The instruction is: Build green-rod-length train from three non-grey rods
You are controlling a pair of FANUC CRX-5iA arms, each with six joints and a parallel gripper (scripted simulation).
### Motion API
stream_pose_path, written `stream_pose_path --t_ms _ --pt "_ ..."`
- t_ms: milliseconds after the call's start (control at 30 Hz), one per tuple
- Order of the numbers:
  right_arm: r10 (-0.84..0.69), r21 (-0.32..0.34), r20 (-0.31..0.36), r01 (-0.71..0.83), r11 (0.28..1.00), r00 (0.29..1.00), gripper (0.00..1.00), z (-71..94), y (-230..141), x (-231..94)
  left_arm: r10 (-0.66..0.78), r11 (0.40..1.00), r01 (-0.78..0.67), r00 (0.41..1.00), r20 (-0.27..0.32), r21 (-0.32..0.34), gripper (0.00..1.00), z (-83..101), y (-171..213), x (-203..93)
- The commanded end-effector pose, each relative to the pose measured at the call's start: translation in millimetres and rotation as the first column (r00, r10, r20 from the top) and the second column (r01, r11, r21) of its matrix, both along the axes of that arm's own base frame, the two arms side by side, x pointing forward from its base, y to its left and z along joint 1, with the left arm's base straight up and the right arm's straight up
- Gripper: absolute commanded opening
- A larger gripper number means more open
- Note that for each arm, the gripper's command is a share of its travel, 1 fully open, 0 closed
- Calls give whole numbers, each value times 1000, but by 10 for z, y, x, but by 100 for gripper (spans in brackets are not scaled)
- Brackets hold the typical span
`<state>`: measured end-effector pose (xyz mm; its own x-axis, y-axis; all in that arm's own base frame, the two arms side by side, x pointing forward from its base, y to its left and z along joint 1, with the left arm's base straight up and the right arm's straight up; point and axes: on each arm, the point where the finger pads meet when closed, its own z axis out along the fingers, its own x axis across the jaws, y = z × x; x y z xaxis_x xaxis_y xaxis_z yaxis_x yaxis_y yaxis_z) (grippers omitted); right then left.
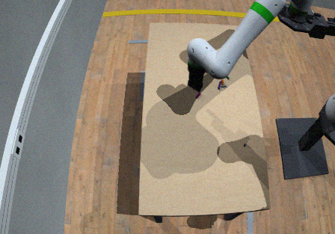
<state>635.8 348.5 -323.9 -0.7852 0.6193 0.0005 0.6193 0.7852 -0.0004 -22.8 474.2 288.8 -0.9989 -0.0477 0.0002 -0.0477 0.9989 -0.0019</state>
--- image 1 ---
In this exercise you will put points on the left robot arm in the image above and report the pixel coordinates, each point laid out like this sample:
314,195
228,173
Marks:
330,110

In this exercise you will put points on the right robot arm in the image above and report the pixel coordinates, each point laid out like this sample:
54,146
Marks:
220,63

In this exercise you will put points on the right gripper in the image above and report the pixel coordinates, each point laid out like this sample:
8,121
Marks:
196,78

